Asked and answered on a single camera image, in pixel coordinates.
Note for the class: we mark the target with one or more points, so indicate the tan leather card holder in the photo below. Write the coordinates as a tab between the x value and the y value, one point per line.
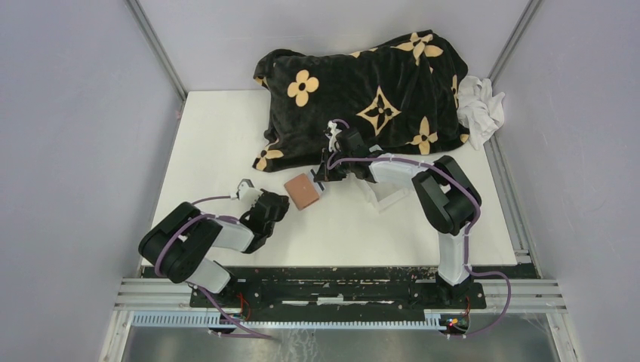
302	191

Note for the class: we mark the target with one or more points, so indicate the white credit card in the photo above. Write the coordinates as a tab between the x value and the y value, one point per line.
317	182

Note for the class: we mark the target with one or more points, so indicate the black floral plush blanket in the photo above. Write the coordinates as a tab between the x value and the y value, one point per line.
401	95

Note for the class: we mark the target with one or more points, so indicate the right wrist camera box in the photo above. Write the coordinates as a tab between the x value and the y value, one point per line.
331	133

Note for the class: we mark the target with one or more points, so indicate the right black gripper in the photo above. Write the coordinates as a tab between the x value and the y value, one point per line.
324	173

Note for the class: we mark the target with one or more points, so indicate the white crumpled cloth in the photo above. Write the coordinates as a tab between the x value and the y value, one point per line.
480	110

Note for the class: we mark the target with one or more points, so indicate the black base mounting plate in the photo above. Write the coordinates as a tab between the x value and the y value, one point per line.
341	294

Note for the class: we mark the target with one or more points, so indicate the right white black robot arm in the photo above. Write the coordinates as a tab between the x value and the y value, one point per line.
448	199

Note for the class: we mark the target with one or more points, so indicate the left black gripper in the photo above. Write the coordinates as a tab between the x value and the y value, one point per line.
284	207

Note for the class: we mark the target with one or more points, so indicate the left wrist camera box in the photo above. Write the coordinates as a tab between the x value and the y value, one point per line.
247	192

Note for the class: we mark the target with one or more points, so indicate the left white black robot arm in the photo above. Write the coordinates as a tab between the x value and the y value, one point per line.
178	245

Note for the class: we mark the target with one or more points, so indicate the white plastic card tray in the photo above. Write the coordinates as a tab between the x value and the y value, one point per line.
381	196

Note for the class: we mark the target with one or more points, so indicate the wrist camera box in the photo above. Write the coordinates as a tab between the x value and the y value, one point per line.
331	133
247	192

